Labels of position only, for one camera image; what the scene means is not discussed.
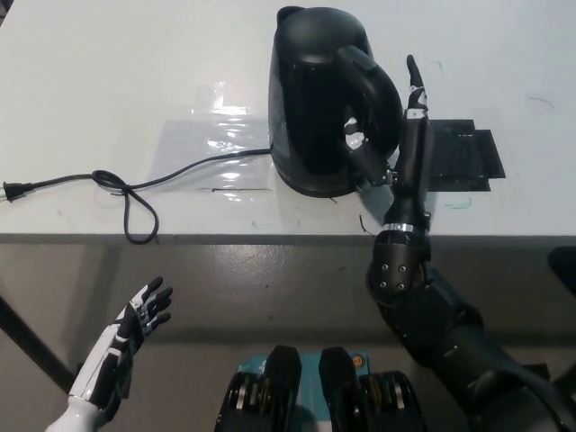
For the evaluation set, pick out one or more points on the white and black left hand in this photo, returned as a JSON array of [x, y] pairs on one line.
[[112, 346]]

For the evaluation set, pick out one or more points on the black table leg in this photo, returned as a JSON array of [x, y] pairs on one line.
[[36, 337]]

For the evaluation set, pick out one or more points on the clear plastic tape sheet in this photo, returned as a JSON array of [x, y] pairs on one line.
[[211, 139]]

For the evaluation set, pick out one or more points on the black and white right hand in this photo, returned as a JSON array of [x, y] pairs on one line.
[[416, 157]]

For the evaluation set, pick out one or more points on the black electric kettle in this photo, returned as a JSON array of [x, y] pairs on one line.
[[306, 99]]

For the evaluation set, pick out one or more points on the black tape patch on desk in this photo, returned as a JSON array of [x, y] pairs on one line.
[[463, 153]]

